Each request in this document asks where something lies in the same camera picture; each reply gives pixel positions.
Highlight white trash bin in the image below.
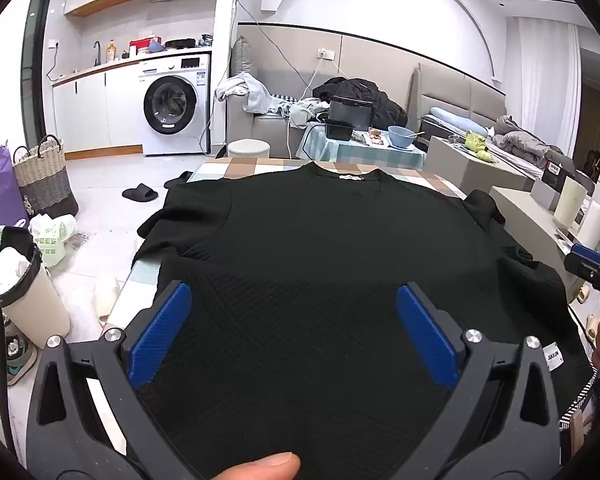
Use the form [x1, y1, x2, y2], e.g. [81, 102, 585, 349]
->
[0, 226, 72, 351]

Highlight light blue pillow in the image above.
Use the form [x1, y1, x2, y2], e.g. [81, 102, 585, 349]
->
[430, 106, 490, 133]

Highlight beige upholstered sofa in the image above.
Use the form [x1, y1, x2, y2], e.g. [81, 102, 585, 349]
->
[227, 22, 508, 161]

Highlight snack wrappers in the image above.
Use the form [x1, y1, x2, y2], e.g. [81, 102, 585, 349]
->
[352, 130, 388, 147]

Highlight black monitor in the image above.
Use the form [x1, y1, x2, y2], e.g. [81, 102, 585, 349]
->
[328, 96, 373, 132]

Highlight white green plastic bag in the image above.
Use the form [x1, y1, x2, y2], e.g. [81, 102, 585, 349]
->
[29, 213, 77, 268]

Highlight black slipper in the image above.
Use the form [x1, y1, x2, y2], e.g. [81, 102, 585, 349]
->
[122, 183, 159, 203]
[163, 171, 195, 190]

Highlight black knit sweater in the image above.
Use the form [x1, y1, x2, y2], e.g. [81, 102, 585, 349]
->
[137, 162, 596, 480]

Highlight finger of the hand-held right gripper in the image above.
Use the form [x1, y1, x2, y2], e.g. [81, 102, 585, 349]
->
[564, 242, 600, 293]

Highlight grey box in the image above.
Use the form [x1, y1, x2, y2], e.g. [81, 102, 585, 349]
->
[531, 177, 563, 211]

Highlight black cardboard box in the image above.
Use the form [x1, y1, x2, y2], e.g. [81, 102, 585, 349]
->
[541, 156, 578, 193]

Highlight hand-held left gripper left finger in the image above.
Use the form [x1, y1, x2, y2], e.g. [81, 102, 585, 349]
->
[26, 280, 216, 480]

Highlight brown curtain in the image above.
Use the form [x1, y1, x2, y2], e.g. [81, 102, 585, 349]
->
[577, 47, 600, 161]

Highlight light blue bowl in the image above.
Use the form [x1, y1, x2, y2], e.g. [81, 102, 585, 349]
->
[387, 125, 427, 150]

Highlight black white striped cloth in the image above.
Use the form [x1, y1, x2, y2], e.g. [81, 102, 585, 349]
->
[559, 375, 597, 431]

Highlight white washing machine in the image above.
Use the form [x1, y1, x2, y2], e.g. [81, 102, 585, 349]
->
[139, 54, 212, 156]

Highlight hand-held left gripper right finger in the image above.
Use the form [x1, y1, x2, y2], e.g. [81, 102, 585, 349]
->
[396, 281, 563, 480]

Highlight grey cushion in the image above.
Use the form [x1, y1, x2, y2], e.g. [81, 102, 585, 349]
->
[229, 35, 258, 81]

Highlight cream plastic canister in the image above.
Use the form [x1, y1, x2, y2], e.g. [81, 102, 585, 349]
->
[553, 177, 588, 228]

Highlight grey blanket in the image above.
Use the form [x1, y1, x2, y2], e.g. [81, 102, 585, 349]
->
[489, 115, 563, 161]

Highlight checked tablecloth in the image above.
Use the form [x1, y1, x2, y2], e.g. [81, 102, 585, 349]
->
[82, 156, 471, 461]

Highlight black plastic container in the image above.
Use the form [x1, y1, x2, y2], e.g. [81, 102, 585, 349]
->
[324, 121, 355, 141]

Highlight white curtain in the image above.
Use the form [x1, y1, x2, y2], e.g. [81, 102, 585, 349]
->
[505, 15, 581, 158]

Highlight small table teal cloth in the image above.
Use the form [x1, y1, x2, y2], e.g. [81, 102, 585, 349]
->
[296, 122, 427, 171]

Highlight black jacket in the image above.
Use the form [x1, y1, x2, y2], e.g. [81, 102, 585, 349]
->
[312, 76, 408, 133]

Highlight woven laundry basket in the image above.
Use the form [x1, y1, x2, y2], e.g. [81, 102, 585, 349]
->
[12, 135, 80, 218]

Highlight green toy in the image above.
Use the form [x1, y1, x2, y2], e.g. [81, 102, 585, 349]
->
[462, 129, 498, 161]

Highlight beige ottoman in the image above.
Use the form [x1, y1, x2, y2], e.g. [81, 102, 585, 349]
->
[424, 136, 536, 193]
[490, 186, 581, 261]

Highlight person's left hand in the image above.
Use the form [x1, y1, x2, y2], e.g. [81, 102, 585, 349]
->
[214, 452, 301, 480]

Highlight dark glass door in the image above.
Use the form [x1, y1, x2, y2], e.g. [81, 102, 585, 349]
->
[20, 0, 57, 136]

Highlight white base cabinets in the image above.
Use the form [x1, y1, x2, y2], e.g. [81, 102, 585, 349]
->
[52, 65, 143, 161]

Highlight grey green sneakers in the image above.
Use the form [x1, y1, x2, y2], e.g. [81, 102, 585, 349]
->
[0, 300, 38, 386]

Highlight grey clothes pile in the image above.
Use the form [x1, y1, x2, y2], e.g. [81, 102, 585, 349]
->
[215, 72, 331, 128]

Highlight white round stool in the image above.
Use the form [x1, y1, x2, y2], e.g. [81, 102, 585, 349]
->
[227, 139, 271, 161]

